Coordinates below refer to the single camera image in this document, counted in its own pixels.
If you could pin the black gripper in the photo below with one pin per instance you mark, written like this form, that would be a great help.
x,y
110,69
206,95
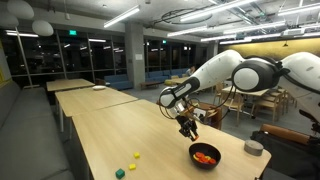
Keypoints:
x,y
186,125

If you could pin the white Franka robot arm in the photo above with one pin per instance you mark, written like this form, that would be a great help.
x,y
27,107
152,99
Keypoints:
x,y
220,66

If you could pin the black bowl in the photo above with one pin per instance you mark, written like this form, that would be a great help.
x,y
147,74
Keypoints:
x,y
215,151

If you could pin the open cardboard box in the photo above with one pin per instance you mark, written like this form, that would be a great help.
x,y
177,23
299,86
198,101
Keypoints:
x,y
210,115

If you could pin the light wooden chair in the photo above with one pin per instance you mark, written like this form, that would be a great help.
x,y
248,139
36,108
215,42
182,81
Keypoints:
x,y
271,101
218,88
290,96
233,103

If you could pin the wooden table on white legs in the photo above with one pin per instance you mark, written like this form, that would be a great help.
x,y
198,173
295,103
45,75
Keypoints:
x,y
176,81

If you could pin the yellow toy block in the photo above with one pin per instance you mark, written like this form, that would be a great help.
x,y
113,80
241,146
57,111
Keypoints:
x,y
136,155
132,166

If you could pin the person in light shirt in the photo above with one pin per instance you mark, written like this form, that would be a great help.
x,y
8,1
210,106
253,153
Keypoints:
x,y
190,70

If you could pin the blue sofa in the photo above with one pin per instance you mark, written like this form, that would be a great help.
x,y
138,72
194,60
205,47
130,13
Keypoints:
x,y
156,76
118,81
176,72

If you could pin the low wooden table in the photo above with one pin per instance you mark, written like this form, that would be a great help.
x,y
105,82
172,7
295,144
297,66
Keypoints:
x,y
150,84

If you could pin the grey cylinder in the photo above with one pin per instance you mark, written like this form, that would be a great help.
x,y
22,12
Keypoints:
x,y
253,147

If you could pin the long wooden dining table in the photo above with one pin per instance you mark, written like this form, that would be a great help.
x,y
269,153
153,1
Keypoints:
x,y
240,90

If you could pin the green toy block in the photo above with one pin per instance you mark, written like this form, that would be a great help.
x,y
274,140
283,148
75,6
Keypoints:
x,y
120,173

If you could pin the white paper sign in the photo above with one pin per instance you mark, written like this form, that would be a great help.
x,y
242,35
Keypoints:
x,y
139,57

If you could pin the small green exit sign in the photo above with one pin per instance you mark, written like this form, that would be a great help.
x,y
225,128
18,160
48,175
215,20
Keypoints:
x,y
164,42

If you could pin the brown leather cushion roll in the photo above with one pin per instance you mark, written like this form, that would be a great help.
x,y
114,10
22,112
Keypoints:
x,y
286,133

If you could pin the white plate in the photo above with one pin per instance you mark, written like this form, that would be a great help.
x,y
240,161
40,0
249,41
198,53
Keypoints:
x,y
99,87

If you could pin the black bag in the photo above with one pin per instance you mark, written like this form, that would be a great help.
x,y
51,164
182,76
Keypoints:
x,y
290,160

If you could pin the brown wooden chair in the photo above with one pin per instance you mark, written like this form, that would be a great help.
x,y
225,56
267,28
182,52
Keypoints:
x,y
100,82

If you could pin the large wooden table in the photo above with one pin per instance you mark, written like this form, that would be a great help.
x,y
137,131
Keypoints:
x,y
90,100

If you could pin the grey concrete column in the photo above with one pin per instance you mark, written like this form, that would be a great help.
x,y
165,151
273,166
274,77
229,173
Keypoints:
x,y
134,43

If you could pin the small black pendant lamp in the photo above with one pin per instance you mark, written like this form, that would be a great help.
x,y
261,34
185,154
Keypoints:
x,y
285,44

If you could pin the small wooden table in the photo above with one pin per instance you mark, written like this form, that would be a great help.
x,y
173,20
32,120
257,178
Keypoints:
x,y
68,84

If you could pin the white ceiling unit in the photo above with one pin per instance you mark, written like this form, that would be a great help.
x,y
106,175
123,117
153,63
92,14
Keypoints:
x,y
293,31

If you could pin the grey upholstered bench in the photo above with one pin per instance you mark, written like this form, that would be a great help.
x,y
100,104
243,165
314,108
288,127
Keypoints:
x,y
26,133

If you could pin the white globe pendant lamp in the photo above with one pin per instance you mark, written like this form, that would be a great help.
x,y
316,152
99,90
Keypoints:
x,y
20,8
42,28
7,20

